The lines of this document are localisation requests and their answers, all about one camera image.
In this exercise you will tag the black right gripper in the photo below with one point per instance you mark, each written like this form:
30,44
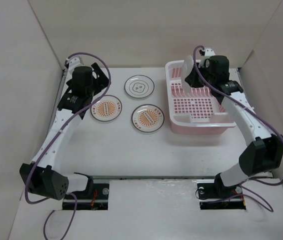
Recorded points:
191,79

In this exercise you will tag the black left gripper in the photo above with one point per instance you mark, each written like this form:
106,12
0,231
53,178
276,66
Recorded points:
102,81

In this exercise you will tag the green rimmed white plate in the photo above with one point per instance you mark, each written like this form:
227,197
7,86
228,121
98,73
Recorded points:
186,70

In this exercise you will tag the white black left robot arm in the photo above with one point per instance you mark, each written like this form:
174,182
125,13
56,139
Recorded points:
42,175

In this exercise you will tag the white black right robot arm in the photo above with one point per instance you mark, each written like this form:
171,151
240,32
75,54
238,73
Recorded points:
264,146

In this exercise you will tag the white pink dish rack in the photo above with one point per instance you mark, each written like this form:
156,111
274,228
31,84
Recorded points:
194,111

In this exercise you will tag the left orange sunburst plate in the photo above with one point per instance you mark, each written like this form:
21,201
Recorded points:
107,109

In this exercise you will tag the orange sunburst plate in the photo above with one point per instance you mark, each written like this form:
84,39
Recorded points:
147,118
107,109

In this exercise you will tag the black rimmed flower plate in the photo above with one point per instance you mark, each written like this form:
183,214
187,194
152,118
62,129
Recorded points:
139,86

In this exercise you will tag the right orange sunburst plate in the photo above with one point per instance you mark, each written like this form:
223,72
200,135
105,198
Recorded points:
147,118

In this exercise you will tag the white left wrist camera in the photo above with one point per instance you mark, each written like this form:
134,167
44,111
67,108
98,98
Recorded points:
74,62

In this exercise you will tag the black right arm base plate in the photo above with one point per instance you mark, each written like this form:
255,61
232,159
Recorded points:
210,198

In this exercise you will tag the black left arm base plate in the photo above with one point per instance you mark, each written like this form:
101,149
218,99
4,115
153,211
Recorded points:
97,200

